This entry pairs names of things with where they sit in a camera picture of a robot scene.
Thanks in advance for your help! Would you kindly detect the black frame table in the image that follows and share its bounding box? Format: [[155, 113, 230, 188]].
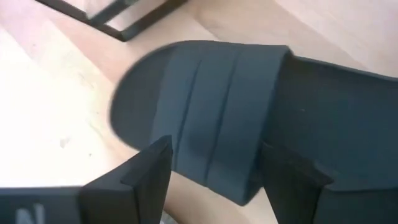
[[34, 0, 189, 43]]

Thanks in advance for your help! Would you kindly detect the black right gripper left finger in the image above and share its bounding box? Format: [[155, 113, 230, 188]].
[[79, 135, 174, 224]]

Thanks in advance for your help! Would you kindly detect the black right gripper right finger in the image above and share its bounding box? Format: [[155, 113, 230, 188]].
[[260, 141, 335, 224]]

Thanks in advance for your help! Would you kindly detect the black slide sandal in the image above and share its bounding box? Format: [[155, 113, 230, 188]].
[[108, 39, 398, 207]]

